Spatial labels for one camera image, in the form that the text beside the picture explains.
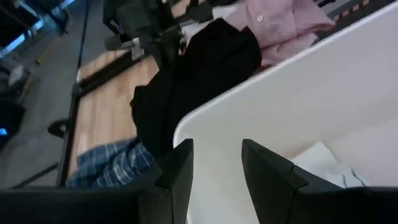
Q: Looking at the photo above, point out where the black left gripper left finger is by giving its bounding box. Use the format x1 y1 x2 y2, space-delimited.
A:
136 139 194 224

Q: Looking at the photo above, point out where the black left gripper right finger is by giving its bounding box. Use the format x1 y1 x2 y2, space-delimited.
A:
241 139 352 224

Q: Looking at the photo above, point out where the white cloth with thin stripes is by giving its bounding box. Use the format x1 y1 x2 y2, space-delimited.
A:
288 141 371 189

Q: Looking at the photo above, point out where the black garment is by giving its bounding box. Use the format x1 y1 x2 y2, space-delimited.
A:
129 17 262 160

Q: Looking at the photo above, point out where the blue plaid shirt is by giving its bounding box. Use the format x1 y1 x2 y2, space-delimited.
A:
65 138 156 189

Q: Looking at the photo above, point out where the pink button shirt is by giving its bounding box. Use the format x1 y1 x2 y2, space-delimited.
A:
223 0 336 68

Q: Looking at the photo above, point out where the white perforated plastic bin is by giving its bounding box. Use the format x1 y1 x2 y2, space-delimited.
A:
172 1 398 224

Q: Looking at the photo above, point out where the grey metal bracket plate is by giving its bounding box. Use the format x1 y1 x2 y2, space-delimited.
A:
129 37 146 62

